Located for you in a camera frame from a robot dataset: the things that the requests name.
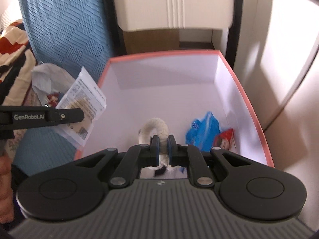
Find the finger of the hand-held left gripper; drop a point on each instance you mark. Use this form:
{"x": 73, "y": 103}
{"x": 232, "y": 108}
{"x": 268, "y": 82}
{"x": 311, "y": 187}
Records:
{"x": 67, "y": 115}

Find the blue face mask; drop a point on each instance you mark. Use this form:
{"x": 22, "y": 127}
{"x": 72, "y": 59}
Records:
{"x": 47, "y": 79}

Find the blue snack packet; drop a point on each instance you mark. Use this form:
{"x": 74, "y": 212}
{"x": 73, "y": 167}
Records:
{"x": 201, "y": 129}

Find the blue textured chair cushion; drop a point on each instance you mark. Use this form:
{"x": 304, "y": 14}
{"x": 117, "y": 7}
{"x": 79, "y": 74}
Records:
{"x": 62, "y": 17}

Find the pink cardboard box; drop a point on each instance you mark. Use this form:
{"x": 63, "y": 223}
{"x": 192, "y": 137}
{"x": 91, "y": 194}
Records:
{"x": 162, "y": 92}

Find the white printed packet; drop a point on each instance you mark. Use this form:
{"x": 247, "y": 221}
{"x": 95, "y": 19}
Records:
{"x": 84, "y": 97}

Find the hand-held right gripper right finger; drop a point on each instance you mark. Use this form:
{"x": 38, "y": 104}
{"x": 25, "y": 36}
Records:
{"x": 170, "y": 151}

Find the white folding chair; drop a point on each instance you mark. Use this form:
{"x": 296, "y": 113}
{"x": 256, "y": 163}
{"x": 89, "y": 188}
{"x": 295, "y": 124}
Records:
{"x": 149, "y": 5}

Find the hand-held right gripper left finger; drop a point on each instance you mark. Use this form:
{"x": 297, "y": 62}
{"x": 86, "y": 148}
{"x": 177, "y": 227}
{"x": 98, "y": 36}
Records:
{"x": 157, "y": 151}

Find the person's left hand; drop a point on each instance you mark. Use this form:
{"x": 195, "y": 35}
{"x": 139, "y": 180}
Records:
{"x": 5, "y": 191}

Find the panda plush toy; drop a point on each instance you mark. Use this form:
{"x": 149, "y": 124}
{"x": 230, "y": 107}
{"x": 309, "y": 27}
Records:
{"x": 154, "y": 125}

